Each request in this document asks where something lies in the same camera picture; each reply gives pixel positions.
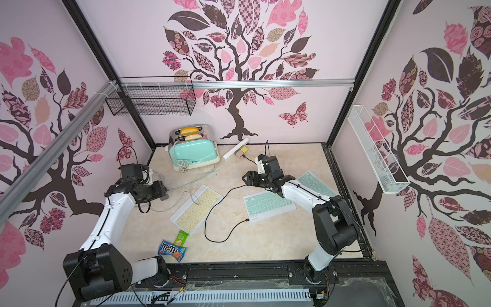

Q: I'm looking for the blue m&m's candy bag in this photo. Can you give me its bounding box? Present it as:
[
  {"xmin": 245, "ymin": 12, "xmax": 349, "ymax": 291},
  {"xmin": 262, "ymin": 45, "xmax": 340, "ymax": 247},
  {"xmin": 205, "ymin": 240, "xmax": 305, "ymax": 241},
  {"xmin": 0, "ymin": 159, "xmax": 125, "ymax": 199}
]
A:
[{"xmin": 158, "ymin": 240, "xmax": 187, "ymax": 263}]

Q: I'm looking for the grey power strip cord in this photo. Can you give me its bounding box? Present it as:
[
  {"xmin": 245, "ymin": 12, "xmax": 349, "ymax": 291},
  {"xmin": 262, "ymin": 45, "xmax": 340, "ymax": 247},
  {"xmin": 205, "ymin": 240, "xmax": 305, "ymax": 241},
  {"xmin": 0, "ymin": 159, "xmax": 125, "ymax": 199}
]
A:
[{"xmin": 164, "ymin": 157, "xmax": 231, "ymax": 191}]

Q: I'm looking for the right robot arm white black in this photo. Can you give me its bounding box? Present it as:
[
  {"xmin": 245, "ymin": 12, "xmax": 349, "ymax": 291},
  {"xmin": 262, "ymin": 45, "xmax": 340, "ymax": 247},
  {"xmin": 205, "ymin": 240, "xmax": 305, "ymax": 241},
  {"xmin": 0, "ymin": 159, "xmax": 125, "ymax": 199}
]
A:
[{"xmin": 242, "ymin": 154, "xmax": 360, "ymax": 284}]

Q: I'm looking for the yellow bread slice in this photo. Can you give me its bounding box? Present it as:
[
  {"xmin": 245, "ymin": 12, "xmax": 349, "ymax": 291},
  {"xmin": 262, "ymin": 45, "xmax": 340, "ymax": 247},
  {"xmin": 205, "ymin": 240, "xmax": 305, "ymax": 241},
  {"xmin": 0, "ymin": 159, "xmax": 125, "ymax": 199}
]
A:
[{"xmin": 180, "ymin": 127, "xmax": 199, "ymax": 136}]

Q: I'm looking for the white vented cable duct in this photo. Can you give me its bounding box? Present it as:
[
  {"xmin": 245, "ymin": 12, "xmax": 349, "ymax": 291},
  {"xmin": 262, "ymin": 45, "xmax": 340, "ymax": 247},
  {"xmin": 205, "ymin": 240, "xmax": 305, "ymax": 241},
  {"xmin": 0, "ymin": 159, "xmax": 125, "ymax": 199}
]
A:
[{"xmin": 82, "ymin": 289, "xmax": 311, "ymax": 306}]

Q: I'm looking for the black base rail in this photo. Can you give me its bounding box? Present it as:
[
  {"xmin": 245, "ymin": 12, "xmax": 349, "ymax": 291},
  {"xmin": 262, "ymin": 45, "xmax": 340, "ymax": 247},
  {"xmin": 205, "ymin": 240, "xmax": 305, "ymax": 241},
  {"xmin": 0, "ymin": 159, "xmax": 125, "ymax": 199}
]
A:
[{"xmin": 86, "ymin": 260, "xmax": 388, "ymax": 287}]

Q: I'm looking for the black charging cable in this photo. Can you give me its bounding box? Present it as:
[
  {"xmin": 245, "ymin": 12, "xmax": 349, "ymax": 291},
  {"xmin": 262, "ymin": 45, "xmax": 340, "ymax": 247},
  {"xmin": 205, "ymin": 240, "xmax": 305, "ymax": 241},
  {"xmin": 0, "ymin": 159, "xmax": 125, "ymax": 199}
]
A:
[{"xmin": 204, "ymin": 153, "xmax": 262, "ymax": 244}]

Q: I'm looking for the white wire shelf basket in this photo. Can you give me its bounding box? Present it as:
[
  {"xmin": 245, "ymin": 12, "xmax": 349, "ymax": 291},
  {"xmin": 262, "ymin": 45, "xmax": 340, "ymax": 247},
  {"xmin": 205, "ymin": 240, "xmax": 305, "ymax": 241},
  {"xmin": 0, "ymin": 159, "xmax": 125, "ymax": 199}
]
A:
[{"xmin": 348, "ymin": 105, "xmax": 410, "ymax": 194}]

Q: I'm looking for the white power strip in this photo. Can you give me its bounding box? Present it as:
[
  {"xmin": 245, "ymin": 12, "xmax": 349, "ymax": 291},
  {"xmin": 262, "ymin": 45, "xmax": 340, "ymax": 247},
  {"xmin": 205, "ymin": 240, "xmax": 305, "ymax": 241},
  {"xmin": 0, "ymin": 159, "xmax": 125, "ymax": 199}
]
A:
[{"xmin": 222, "ymin": 138, "xmax": 250, "ymax": 160}]

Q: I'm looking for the black wire basket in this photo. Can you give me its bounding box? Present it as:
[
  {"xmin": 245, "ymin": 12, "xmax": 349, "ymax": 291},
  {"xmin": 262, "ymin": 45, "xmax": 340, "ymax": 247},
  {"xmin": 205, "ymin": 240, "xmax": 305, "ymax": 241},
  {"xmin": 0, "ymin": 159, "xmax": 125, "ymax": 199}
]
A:
[{"xmin": 105, "ymin": 76, "xmax": 197, "ymax": 116}]

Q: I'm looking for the yellow wireless keyboard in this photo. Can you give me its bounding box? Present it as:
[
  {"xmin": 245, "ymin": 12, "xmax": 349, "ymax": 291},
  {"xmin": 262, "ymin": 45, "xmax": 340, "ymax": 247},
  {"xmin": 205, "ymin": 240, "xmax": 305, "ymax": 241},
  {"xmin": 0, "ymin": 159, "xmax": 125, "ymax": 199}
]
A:
[{"xmin": 170, "ymin": 185, "xmax": 223, "ymax": 235}]

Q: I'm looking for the green snack packet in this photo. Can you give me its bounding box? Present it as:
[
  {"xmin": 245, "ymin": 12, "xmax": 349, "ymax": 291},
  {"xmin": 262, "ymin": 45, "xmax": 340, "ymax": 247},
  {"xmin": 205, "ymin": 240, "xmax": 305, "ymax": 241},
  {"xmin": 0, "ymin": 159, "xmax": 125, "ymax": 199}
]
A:
[{"xmin": 174, "ymin": 230, "xmax": 189, "ymax": 247}]

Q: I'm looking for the mint green toaster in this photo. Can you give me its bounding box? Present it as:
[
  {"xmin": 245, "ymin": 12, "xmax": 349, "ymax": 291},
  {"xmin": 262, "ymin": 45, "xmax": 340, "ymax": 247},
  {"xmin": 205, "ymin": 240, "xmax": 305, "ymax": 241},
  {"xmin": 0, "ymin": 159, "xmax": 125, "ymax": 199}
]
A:
[{"xmin": 167, "ymin": 124, "xmax": 221, "ymax": 172}]

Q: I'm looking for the green wireless keyboard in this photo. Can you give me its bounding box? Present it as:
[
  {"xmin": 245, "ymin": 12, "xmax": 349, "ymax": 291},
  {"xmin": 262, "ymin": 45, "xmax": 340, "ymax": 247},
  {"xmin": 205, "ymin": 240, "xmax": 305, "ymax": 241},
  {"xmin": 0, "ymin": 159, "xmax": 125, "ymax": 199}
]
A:
[{"xmin": 243, "ymin": 191, "xmax": 296, "ymax": 223}]

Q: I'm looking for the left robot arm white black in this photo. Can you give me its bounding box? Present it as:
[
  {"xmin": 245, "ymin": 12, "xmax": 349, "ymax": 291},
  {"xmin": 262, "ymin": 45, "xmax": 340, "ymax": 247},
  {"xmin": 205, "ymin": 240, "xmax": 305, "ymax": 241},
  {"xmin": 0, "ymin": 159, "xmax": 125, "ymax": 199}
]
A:
[{"xmin": 63, "ymin": 164, "xmax": 170, "ymax": 302}]

